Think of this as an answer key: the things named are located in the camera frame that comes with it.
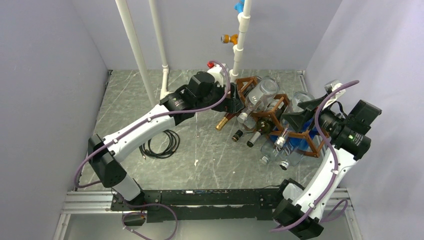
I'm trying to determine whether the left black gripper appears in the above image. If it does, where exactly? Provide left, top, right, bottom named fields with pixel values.
left=196, top=81, right=244, bottom=114

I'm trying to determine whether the clear glass bottle white cap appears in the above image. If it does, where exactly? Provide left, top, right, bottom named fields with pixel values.
left=274, top=91, right=314, bottom=149

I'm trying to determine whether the clear glass bottle silver cap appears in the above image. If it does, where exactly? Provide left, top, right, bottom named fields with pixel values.
left=237, top=76, right=280, bottom=124

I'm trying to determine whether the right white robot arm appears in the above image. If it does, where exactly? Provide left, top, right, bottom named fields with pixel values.
left=271, top=80, right=382, bottom=240

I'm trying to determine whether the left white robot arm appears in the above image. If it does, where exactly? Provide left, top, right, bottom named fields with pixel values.
left=88, top=71, right=237, bottom=210

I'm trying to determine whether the dark red wine bottle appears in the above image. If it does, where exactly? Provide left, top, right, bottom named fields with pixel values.
left=215, top=112, right=236, bottom=131

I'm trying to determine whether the brown wooden wine rack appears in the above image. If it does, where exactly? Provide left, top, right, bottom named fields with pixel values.
left=247, top=93, right=324, bottom=158

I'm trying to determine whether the small clear bottle black cap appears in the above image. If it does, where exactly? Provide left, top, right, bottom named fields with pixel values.
left=231, top=120, right=256, bottom=142

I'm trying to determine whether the dark green wine bottle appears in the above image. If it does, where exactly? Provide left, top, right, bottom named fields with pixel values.
left=246, top=118, right=275, bottom=148

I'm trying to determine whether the clear square bottle black cap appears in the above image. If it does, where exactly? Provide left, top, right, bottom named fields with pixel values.
left=279, top=138, right=309, bottom=171

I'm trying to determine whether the blue label clear bottle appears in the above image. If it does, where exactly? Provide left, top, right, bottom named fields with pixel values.
left=259, top=137, right=294, bottom=165

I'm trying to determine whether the orange pipe valve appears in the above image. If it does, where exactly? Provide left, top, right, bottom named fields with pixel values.
left=220, top=34, right=239, bottom=45

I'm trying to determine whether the blue pipe valve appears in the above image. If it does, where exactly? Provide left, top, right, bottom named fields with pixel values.
left=234, top=0, right=245, bottom=14

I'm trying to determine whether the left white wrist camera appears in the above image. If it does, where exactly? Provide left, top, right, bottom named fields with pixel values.
left=206, top=61, right=229, bottom=86

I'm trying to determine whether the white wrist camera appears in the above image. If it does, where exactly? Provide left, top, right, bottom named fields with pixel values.
left=324, top=79, right=346, bottom=105
left=206, top=61, right=229, bottom=86

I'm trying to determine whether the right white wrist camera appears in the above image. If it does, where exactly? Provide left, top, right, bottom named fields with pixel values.
left=324, top=79, right=346, bottom=105

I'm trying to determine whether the black coiled cable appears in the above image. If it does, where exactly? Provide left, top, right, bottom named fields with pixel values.
left=139, top=129, right=181, bottom=161

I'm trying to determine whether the white PVC pipe frame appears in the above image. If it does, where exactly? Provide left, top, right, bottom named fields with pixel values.
left=114, top=0, right=253, bottom=107

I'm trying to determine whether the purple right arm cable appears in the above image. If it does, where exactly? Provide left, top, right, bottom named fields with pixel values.
left=269, top=79, right=361, bottom=233

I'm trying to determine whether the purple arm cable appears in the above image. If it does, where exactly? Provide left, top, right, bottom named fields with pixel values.
left=73, top=60, right=231, bottom=190
left=269, top=79, right=361, bottom=233

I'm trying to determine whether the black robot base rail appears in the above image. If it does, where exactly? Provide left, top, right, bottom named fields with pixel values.
left=110, top=188, right=292, bottom=223

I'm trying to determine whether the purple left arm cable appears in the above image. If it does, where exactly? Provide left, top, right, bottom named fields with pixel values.
left=73, top=60, right=231, bottom=190

